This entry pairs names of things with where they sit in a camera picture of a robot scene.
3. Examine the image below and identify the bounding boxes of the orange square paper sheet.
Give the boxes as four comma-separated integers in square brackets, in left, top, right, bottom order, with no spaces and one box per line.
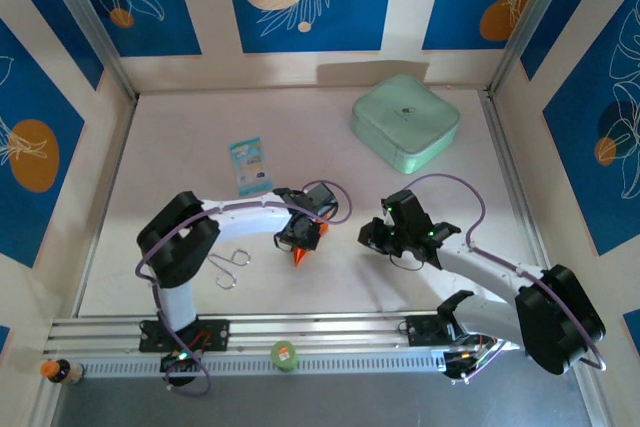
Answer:
[292,224,331,268]

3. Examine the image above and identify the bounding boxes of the light blue wipes packet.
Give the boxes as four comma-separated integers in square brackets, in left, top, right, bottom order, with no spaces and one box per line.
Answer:
[228,135,275,198]

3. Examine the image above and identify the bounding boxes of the mint green zip case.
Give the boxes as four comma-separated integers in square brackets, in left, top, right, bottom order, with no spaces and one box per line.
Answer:
[349,73,461,176]

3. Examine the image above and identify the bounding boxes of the green tape roll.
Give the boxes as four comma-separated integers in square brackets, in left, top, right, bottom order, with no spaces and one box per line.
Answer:
[270,340,300,373]

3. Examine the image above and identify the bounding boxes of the black controller board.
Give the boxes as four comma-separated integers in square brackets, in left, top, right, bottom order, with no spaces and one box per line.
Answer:
[159,350,202,374]
[442,346,496,382]

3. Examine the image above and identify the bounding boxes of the orange capped bottle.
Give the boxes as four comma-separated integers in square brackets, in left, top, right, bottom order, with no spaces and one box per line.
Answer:
[39,357,85,386]

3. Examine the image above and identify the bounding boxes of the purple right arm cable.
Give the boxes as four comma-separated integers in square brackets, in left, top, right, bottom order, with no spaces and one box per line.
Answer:
[407,174,607,384]

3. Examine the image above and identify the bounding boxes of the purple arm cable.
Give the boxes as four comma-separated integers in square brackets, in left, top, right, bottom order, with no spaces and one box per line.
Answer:
[407,174,607,384]
[135,178,355,397]

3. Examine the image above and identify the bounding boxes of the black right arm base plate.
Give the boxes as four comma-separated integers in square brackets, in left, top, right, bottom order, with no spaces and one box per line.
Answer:
[405,314,497,348]

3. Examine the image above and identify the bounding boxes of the aluminium rail frame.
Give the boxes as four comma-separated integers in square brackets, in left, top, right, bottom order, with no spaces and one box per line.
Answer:
[44,306,591,354]

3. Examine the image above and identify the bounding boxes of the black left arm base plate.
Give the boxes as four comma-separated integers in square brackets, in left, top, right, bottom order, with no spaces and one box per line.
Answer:
[138,319,231,353]

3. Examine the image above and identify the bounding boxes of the grey slotted cable duct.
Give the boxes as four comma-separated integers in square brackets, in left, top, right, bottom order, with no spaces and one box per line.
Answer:
[79,349,446,378]

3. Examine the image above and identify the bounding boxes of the aluminium side rail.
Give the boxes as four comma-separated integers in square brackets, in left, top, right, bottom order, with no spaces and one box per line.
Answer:
[74,96,139,318]
[482,91,561,308]

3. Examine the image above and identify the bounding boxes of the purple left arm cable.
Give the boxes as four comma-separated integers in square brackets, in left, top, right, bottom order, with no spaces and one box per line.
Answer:
[135,178,355,397]

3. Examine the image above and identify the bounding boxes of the aluminium corner post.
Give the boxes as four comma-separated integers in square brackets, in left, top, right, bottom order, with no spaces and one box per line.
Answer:
[37,0,139,101]
[487,0,584,96]

